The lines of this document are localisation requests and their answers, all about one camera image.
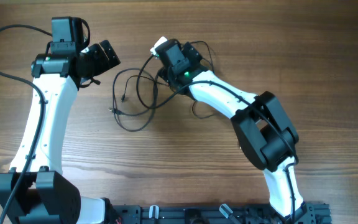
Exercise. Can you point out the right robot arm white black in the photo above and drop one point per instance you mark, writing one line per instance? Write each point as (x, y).
(263, 129)

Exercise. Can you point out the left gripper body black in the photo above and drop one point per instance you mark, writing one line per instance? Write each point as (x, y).
(97, 61)

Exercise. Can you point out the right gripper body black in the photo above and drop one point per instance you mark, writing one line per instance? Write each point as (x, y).
(194, 56)

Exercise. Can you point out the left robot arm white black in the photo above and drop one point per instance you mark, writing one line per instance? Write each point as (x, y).
(34, 189)

